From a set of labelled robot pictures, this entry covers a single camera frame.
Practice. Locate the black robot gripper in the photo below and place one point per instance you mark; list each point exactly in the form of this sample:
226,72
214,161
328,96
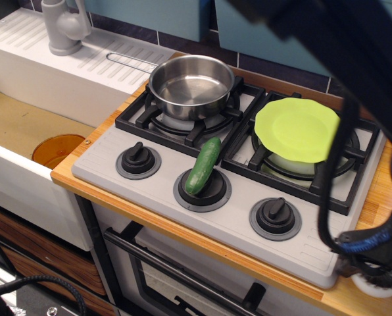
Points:
366,254

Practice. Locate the white toy mushroom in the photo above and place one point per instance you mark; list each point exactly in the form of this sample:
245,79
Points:
375,286

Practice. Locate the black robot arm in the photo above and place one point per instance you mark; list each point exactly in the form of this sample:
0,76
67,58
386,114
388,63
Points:
353,41

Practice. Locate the grey toy stove top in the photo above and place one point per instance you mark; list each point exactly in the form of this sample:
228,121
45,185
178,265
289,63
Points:
303,256

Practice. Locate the black right stove knob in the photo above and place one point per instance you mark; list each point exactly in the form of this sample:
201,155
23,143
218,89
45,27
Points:
275,219

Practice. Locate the black stove knob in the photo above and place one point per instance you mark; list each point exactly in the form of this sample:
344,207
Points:
215,193
138,162
275,219

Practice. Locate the light green plastic plate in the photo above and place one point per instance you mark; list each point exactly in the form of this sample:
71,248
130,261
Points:
300,130

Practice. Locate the black middle stove knob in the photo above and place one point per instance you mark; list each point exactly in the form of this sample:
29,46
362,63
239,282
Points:
215,193

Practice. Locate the green toy pickle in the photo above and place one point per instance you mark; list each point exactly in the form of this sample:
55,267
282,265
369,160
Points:
203,167

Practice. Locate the stainless steel pot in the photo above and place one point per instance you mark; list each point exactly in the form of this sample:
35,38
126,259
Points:
189,87

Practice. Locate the black left stove knob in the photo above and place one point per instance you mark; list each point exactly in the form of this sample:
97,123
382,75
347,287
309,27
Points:
138,162

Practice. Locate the black right burner grate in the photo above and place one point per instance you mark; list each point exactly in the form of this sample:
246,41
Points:
352,178

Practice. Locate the black burner grate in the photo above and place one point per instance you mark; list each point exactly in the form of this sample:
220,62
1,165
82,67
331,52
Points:
352,178
145,118

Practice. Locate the toy oven door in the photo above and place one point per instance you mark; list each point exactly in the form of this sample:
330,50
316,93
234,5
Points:
227,279

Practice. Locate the black left burner grate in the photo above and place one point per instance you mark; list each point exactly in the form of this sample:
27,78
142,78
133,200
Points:
145,118

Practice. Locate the wooden drawer front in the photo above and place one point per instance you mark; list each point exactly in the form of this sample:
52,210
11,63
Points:
29,250

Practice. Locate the white toy sink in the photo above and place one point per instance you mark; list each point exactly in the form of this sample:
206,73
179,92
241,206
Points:
43,95

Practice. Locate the grey toy faucet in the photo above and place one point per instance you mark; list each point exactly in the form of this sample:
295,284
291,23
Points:
65,29

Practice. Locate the black oven door handle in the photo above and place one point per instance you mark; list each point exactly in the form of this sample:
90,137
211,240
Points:
146,262

